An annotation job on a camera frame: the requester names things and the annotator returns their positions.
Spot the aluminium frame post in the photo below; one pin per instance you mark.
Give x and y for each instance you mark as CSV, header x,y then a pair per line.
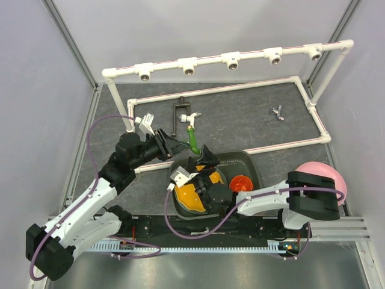
x,y
70,41
336,35

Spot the dark bronze faucet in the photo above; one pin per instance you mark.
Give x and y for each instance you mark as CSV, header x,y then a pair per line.
x,y
181,104

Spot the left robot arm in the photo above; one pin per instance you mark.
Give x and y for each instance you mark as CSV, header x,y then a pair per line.
x,y
53,247

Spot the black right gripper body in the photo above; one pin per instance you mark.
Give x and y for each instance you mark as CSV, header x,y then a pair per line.
x,y
203,179

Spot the orange mug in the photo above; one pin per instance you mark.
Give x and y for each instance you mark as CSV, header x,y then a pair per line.
x,y
241,183

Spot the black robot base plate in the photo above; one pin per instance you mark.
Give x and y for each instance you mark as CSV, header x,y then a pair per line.
x,y
146,227

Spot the green plastic water faucet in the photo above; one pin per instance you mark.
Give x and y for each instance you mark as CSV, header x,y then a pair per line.
x,y
192,140

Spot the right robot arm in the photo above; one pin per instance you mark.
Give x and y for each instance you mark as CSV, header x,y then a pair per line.
x,y
298,199

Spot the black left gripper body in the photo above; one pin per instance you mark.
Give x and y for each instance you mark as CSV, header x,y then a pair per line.
x,y
155,148

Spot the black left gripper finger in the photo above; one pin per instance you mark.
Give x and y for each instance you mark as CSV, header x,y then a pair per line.
x,y
172,143
178,150

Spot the aluminium frame post right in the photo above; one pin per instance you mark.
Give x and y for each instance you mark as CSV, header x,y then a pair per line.
x,y
336,35

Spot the pink plate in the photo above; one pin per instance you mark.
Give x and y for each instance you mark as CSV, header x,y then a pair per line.
x,y
322,169

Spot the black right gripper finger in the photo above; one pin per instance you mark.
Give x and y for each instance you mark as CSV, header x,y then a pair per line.
x,y
191,166
207,158

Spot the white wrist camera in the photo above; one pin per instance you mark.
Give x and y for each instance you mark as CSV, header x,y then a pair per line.
x,y
180,177
145,123

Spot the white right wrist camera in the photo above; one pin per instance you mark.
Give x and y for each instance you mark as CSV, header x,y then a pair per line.
x,y
180,177

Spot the light blue cable duct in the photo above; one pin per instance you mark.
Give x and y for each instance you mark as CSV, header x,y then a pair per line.
x,y
116,246

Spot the yellow dotted plate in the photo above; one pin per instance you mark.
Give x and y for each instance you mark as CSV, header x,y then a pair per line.
x,y
188,199

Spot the aluminium frame post left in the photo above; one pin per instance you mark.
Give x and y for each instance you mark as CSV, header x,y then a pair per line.
x,y
70,41

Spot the white plastic faucet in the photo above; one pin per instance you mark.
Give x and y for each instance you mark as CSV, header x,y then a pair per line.
x,y
184,118

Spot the dark grey plastic tray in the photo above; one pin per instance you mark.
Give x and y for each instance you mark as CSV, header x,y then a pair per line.
x,y
231,164

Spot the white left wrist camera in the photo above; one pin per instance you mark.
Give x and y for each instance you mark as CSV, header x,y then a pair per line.
x,y
145,123

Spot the grey plate under yellow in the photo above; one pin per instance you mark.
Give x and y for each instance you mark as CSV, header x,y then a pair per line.
x,y
214,205

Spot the chrome metal faucet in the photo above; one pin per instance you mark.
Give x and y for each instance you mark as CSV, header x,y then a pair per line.
x,y
277,112

